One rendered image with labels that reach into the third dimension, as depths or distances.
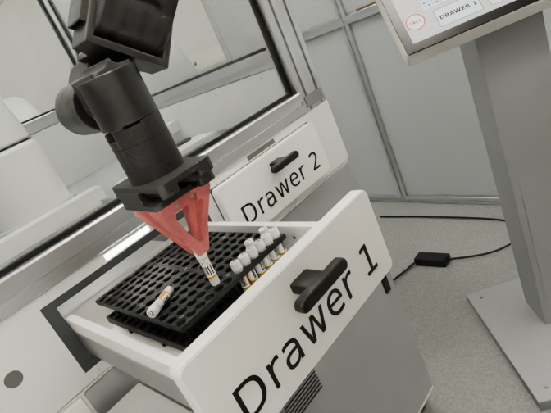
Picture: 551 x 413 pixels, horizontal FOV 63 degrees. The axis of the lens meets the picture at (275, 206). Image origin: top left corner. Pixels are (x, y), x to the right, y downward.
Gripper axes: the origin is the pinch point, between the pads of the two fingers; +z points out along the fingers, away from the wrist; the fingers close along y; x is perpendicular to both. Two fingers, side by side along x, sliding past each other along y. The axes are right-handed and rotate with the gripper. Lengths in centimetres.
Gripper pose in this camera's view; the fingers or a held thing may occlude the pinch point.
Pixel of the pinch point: (197, 246)
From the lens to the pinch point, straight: 50.0
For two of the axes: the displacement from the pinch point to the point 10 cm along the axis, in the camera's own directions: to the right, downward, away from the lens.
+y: -6.8, -0.2, 7.3
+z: 3.7, 8.5, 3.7
